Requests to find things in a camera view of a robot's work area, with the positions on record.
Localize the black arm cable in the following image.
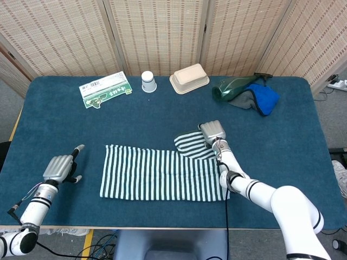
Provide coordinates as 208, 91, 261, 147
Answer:
216, 161, 231, 260
7, 204, 93, 258

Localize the beige plastic tray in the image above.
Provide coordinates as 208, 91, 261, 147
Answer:
169, 63, 210, 95

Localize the white crumpled fabric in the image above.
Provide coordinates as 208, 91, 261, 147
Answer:
0, 227, 90, 237

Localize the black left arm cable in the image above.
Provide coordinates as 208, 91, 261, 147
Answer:
7, 204, 93, 258

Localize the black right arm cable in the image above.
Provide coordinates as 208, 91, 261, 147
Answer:
216, 161, 231, 260

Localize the white power strip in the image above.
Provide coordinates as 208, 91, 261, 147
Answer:
327, 78, 347, 91

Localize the white sneaker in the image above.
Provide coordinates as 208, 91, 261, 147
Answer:
331, 159, 347, 200

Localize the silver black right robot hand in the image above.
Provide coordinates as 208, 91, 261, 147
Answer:
197, 120, 227, 146

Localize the blue table mat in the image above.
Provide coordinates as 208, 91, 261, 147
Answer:
0, 75, 345, 231

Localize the floor cable bundle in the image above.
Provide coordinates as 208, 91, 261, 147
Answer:
74, 230, 120, 260

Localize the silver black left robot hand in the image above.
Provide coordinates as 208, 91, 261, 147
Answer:
42, 144, 86, 185

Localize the white paper cup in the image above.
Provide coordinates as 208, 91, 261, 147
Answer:
140, 70, 158, 94

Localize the green plastic bottle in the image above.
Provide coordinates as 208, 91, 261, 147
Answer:
211, 73, 273, 102

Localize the green white striped T-shirt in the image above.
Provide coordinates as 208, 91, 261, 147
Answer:
99, 129, 231, 203

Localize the bamboo screen panel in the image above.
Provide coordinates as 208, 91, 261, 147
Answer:
199, 0, 295, 76
256, 0, 347, 95
102, 0, 209, 76
0, 0, 121, 78
0, 40, 33, 100

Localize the blue grey cloth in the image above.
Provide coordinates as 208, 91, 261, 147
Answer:
227, 83, 281, 117

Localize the green white flat carton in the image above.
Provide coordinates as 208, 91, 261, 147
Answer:
79, 71, 133, 109

